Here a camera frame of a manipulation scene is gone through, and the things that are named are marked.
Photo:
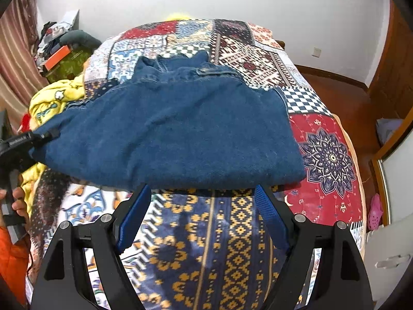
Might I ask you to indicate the grey rolled cushion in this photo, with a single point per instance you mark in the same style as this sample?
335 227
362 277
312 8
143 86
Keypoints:
80 38

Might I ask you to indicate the pile of clothes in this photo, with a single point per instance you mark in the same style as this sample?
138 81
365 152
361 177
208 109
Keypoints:
51 37

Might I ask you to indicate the blue denim jacket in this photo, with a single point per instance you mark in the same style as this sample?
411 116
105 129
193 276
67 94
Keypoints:
174 129

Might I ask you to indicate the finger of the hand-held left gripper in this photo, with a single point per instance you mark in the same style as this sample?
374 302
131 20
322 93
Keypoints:
48 135

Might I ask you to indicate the yellow cartoon blanket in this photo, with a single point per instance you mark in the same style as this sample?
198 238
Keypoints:
51 103

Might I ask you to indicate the patchwork printed blanket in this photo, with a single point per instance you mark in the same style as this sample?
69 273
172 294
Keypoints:
245 174

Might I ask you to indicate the white sliding door wooden frame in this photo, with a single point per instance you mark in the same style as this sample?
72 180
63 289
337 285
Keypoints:
395 180

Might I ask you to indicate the wall socket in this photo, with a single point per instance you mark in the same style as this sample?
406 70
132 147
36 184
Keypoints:
317 51

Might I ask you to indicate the red cloth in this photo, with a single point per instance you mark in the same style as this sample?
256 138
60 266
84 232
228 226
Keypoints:
24 123

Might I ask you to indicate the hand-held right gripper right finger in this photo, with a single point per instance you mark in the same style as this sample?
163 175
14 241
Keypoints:
269 213

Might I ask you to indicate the white flat box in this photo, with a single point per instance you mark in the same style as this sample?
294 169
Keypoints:
71 19

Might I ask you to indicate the person's left hand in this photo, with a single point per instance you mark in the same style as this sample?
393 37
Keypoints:
18 204

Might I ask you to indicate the grey bag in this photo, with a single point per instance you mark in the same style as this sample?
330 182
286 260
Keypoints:
388 131

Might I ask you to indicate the striped brown curtain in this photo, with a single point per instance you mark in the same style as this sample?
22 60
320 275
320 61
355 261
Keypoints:
16 45

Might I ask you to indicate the person's left forearm orange sleeve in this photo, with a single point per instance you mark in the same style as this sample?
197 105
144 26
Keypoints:
13 258

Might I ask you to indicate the yellow round object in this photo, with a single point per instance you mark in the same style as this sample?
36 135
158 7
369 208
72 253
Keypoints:
179 15

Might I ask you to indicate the green patterned cloth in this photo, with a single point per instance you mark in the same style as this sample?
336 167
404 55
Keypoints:
67 66

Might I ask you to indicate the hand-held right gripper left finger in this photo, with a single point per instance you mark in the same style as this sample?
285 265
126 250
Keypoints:
134 219

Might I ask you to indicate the orange box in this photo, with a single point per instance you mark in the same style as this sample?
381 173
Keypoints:
58 57

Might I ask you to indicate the pink shoe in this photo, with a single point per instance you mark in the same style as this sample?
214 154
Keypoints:
376 212

